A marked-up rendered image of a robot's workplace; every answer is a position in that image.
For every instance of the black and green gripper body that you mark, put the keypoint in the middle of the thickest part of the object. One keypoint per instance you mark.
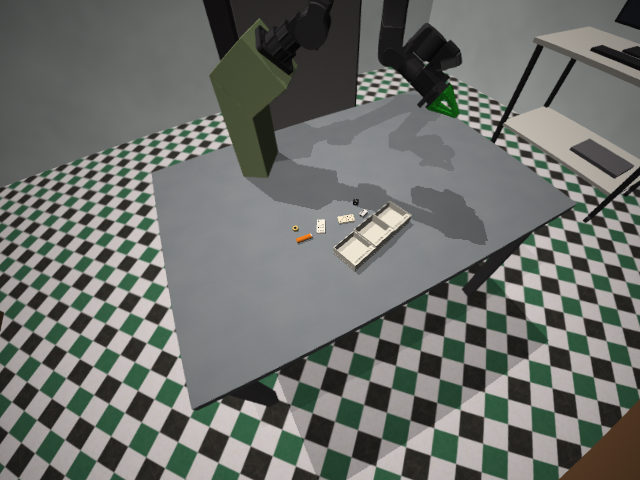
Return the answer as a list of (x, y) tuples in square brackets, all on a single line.
[(434, 92)]

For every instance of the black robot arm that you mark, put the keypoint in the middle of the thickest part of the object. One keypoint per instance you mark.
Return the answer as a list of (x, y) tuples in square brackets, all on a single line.
[(279, 44)]

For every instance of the orange aa battery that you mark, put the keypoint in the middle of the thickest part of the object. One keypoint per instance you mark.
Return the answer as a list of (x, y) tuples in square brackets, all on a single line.
[(303, 238)]

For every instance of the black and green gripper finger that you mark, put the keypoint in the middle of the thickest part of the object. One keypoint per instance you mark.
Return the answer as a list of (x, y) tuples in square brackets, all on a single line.
[(451, 90), (445, 95)]

